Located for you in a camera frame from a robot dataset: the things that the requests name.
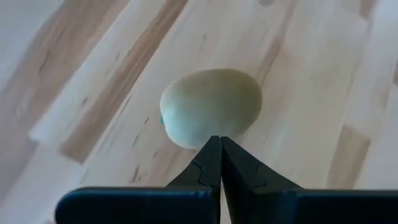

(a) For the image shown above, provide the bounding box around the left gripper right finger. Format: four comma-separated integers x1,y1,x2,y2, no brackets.
221,136,398,224

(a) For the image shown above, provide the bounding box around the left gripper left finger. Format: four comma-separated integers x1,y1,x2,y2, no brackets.
55,136,222,224

